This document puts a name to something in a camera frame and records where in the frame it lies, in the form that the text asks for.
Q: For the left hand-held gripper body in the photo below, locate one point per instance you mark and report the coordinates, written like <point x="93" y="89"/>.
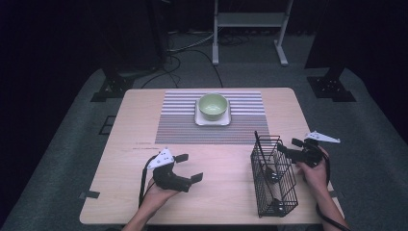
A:
<point x="168" y="179"/>

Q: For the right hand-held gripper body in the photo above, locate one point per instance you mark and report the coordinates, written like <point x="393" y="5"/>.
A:
<point x="309" y="155"/>

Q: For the person's left hand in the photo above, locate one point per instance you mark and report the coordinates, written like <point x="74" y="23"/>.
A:
<point x="157" y="196"/>

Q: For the person's right hand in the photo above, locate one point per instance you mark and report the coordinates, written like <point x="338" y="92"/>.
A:
<point x="316" y="176"/>

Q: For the long black utensil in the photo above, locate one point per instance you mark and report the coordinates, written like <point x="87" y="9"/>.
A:
<point x="272" y="175"/>

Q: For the striped placemat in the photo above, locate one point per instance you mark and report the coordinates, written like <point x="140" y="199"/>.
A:
<point x="179" y="128"/>

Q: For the white square plate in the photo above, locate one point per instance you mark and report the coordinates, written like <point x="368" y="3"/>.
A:
<point x="205" y="122"/>

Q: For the short black utensil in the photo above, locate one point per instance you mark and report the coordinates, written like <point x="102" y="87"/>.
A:
<point x="277" y="205"/>

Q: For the light green bowl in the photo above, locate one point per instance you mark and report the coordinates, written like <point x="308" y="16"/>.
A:
<point x="213" y="106"/>

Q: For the black stand base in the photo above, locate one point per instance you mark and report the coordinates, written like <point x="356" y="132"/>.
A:
<point x="332" y="86"/>
<point x="112" y="88"/>

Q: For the grey tape strip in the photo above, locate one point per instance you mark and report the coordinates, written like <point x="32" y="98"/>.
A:
<point x="89" y="194"/>

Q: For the black tape square outline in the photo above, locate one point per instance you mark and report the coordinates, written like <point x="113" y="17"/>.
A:
<point x="103" y="130"/>

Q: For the white metal stand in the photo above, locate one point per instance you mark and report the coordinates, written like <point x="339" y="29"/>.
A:
<point x="250" y="19"/>

